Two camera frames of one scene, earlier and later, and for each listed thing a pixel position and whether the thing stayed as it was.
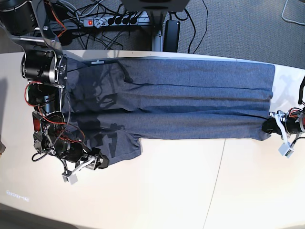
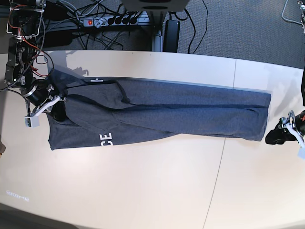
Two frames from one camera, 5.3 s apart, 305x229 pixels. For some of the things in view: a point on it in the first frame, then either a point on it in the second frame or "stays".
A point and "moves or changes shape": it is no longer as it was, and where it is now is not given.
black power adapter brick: x=171 y=36 stays
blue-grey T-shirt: x=113 y=103 moves or changes shape
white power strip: x=101 y=22 stays
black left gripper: x=73 y=152 -> x=37 y=92
